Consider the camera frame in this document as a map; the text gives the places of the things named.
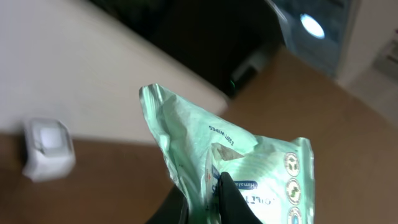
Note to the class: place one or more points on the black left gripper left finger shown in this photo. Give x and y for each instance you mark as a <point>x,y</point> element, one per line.
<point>174,209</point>

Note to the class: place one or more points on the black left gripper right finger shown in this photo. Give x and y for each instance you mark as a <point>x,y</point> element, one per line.
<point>233,207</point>

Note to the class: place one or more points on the green wet wipes pack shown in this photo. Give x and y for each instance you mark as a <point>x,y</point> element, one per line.
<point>273,178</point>

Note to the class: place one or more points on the white barcode scanner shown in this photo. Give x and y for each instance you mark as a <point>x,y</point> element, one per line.
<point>49,149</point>

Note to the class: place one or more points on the black monitor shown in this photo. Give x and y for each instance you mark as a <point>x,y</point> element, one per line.
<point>210,37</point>

